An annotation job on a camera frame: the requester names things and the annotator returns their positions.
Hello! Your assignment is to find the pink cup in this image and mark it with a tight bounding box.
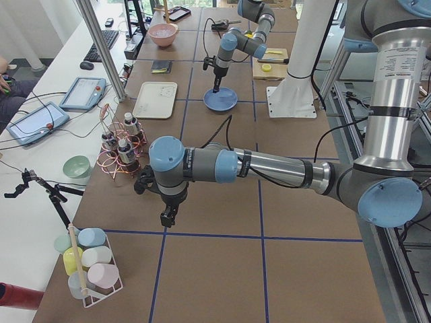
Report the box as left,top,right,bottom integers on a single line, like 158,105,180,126
87,263,119,289

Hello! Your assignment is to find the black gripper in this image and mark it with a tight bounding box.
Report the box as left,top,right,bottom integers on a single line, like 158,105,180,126
203,56,228,93
134,165,188,226

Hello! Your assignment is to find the metal scoop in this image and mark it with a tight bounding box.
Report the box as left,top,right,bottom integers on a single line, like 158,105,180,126
211,20,241,31

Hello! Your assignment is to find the yellow cup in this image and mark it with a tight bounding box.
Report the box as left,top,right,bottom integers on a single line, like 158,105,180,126
63,247,77,276

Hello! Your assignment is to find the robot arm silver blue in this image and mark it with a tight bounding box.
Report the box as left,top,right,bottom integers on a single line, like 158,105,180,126
203,1,275,93
134,1,430,227

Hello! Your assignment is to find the tea bottle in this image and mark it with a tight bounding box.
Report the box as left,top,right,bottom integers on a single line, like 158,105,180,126
102,132,118,156
118,139,140,173
124,112,143,142

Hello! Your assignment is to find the white wire cup rack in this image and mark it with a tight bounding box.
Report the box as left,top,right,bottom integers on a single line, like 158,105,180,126
63,224,123,308

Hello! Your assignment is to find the copper wire bottle rack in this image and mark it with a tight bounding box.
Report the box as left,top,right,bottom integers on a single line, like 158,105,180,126
96,104,147,178

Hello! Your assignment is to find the green bowl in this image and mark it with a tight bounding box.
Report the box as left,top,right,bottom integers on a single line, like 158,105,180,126
63,155,92,179

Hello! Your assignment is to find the blue cup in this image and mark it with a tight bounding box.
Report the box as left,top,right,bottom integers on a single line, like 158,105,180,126
78,227,106,247

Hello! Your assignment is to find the teach pendant tablet near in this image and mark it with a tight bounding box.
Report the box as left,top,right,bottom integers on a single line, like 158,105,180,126
6,102,69,145

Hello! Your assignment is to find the blue plate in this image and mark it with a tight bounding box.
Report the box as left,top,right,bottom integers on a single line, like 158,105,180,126
203,87,238,112

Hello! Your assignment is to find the black keyboard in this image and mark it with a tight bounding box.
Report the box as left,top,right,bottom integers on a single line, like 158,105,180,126
83,30,121,63

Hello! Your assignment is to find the yellow plastic knife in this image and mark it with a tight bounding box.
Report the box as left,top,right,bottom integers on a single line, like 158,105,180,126
265,50,284,55

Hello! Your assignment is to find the red cylinder object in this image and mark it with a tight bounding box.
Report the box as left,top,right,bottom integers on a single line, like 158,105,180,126
1,283,44,310

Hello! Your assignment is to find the teach pendant tablet far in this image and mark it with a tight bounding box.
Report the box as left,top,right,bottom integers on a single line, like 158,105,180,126
59,77,106,111

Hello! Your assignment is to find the pink bowl with ice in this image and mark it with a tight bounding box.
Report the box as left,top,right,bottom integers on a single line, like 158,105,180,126
147,24,178,47

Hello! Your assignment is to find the cream bear tray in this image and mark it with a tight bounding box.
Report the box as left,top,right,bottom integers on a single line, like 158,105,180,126
132,81,178,119

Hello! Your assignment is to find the grey folded cloth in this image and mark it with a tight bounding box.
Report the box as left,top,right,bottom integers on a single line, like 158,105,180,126
151,60,172,74

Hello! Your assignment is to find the wooden stand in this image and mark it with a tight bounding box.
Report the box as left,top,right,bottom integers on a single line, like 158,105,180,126
154,0,173,24

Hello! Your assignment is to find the black tripod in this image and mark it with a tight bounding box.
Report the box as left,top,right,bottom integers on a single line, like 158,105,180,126
3,170,85,231

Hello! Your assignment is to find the light grey cup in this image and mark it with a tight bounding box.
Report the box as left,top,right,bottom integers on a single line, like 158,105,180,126
67,271,84,299

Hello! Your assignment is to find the white cup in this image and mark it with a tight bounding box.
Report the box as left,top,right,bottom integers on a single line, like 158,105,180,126
81,246,112,268

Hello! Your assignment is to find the tea bottle back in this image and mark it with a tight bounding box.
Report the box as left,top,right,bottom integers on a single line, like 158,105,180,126
124,112,143,142

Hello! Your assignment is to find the tea bottle middle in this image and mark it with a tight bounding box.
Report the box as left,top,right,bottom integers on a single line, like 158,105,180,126
102,132,118,156

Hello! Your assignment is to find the wooden cutting board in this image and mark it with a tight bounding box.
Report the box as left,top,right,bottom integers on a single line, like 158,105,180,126
253,48,289,79

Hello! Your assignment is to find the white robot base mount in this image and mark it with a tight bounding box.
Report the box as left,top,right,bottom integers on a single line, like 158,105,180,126
267,0,337,118

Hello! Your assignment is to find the tea bottle front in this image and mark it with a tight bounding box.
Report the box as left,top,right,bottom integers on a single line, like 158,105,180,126
118,139,140,173

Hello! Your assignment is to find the pale green cup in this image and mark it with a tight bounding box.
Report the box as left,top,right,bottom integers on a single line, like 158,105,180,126
53,234,72,254

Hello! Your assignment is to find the half lemon slice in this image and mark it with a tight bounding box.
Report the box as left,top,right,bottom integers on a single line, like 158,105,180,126
261,63,272,72

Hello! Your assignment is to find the aluminium frame post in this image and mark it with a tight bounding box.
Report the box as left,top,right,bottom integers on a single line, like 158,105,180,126
76,0,126,102

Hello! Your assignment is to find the black mouse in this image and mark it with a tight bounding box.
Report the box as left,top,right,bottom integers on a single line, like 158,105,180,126
79,61,94,71

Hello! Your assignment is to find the teach pendant tablet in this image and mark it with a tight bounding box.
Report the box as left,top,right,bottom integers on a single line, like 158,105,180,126
59,77,106,111
6,102,69,145

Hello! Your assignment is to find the steel knife handle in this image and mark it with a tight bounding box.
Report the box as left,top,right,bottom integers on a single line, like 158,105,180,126
257,59,290,65

